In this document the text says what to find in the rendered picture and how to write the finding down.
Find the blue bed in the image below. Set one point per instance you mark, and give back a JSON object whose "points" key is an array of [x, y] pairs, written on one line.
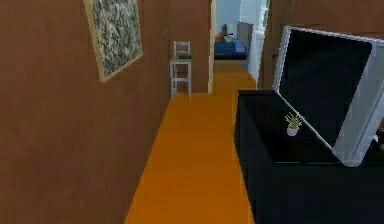
{"points": [[230, 47]]}

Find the small potted green plant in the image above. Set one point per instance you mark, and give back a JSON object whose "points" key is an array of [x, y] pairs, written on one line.
{"points": [[293, 124]]}

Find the grey cupboard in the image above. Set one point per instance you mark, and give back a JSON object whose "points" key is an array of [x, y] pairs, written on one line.
{"points": [[245, 33]]}

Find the black television stand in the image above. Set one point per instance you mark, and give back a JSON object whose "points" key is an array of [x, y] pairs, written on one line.
{"points": [[300, 180]]}

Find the small dark object on chair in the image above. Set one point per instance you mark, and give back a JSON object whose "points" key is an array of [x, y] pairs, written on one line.
{"points": [[185, 57]]}

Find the white room door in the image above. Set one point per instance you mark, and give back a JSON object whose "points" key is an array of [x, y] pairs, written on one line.
{"points": [[257, 50]]}

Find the silver framed television set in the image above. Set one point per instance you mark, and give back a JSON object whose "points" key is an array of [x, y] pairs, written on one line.
{"points": [[328, 88]]}

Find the framed mottled wall picture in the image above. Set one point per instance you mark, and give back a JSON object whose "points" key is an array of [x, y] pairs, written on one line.
{"points": [[115, 35]]}

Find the white wooden chair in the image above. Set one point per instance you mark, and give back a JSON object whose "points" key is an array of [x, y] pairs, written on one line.
{"points": [[181, 68]]}

